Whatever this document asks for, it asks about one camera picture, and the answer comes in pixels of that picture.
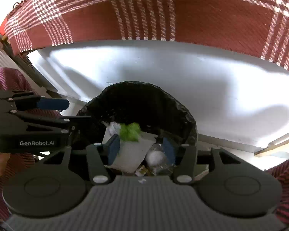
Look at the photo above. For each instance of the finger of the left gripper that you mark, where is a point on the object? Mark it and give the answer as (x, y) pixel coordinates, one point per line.
(52, 104)

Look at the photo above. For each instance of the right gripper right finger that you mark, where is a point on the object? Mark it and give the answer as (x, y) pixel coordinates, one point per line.
(183, 159)

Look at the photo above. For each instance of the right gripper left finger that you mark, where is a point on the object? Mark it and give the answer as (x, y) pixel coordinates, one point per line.
(100, 157)

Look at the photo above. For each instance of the clear plastic bag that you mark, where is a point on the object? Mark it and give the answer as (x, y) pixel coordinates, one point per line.
(157, 161)

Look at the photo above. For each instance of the white paper trash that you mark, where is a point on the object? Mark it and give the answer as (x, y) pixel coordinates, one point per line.
(131, 154)

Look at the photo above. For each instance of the green leafy trash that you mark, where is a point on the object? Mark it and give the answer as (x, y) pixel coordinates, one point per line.
(130, 132)

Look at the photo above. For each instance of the black lined trash bin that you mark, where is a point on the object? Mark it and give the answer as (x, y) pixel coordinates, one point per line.
(156, 112)

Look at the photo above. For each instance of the red striped sleeve left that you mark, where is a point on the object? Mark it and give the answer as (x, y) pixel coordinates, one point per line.
(13, 79)

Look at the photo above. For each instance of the red striped sleeve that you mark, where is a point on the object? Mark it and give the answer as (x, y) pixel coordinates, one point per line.
(13, 79)
(281, 173)

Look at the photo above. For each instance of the red striped sleeve right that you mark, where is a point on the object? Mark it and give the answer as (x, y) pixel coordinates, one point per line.
(281, 173)

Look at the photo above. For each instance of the red white plaid tablecloth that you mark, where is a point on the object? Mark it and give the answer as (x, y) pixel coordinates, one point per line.
(258, 28)

